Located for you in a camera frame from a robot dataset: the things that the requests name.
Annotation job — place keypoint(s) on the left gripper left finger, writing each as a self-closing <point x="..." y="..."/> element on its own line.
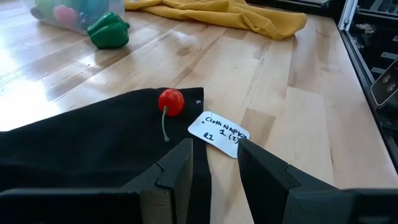
<point x="93" y="208"/>

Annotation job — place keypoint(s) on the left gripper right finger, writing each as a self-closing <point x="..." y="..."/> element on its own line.
<point x="311" y="208"/>

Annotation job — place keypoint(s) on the light green toy cabbage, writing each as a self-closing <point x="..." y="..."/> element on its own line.
<point x="46" y="5"/>

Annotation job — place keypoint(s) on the clear plastic tupperware container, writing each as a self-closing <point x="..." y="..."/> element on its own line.
<point x="118" y="9"/>

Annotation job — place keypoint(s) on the black cloth napkin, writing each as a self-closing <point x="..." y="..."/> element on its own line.
<point x="93" y="140"/>

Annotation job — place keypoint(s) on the white handwritten paper tag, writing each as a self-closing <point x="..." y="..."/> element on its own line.
<point x="219" y="133"/>

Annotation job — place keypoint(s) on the red toy cherry green stem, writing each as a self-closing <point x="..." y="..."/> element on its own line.
<point x="171" y="102"/>

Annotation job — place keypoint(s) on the dark green toy bell pepper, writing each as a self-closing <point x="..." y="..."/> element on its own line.
<point x="109" y="31"/>

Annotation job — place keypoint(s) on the yellow cloth napkin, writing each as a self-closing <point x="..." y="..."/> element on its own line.
<point x="233" y="17"/>

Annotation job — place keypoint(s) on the small black depth camera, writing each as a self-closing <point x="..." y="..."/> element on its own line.
<point x="385" y="84"/>

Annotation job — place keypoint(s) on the silver metal bracket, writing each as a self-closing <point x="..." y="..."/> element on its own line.
<point x="346" y="15"/>

